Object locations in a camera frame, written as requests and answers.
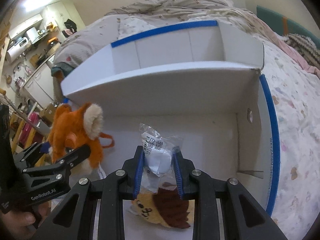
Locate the clear plastic packaged item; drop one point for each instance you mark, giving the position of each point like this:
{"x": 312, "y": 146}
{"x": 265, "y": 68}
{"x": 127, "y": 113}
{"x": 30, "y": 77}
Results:
{"x": 159, "y": 151}

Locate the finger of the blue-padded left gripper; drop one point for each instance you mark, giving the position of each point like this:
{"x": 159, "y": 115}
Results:
{"x": 31, "y": 155}
{"x": 61, "y": 166}

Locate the yellow brown hedgehog plush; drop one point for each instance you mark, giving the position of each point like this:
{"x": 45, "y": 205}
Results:
{"x": 164, "y": 208}

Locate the black white knitted blanket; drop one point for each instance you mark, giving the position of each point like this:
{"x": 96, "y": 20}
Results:
{"x": 305, "y": 47}

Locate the white water heater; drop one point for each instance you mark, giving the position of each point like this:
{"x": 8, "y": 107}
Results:
{"x": 17, "y": 49}

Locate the person's left hand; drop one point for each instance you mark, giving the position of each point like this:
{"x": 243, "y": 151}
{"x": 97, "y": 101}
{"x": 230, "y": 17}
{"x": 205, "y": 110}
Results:
{"x": 15, "y": 225}

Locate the orange fox plush head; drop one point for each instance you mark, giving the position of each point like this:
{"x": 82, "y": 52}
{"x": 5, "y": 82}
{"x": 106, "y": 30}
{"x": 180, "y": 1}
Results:
{"x": 73, "y": 128}

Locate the cardboard box on floor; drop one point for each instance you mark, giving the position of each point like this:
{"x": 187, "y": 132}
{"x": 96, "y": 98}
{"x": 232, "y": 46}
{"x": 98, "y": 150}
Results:
{"x": 47, "y": 114}

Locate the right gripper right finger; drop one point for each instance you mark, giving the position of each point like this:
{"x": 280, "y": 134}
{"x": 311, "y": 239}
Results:
{"x": 222, "y": 208}

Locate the beige patterned blanket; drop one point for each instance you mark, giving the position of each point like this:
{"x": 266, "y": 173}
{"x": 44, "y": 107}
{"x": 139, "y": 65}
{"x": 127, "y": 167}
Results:
{"x": 148, "y": 14}

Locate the blue white cardboard box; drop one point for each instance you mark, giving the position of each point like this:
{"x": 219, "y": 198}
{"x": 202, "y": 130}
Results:
{"x": 200, "y": 81}

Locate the hanging dark clothes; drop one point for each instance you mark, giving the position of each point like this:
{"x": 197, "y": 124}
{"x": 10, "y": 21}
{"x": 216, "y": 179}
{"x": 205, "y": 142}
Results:
{"x": 70, "y": 28}

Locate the yellow wooden rack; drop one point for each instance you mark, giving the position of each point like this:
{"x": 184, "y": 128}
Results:
{"x": 24, "y": 135}

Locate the white kitchen cabinet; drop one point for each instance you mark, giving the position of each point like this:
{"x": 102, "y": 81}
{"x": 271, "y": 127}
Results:
{"x": 39, "y": 86}
{"x": 34, "y": 21}

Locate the teal chair with orange cloth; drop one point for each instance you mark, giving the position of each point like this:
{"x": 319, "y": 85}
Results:
{"x": 60, "y": 71}

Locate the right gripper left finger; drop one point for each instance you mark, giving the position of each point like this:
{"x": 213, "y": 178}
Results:
{"x": 95, "y": 208}

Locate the white upper kitchen cabinet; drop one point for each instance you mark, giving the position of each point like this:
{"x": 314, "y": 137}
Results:
{"x": 34, "y": 21}

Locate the green bed headboard cushion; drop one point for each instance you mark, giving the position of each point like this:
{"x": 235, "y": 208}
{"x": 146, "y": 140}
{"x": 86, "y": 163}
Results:
{"x": 283, "y": 25}

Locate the white patterned bed quilt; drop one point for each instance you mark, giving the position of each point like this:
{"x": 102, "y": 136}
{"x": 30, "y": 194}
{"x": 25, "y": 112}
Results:
{"x": 295, "y": 94}

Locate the pink sheet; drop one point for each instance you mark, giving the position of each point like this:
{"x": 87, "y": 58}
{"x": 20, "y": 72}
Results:
{"x": 279, "y": 41}

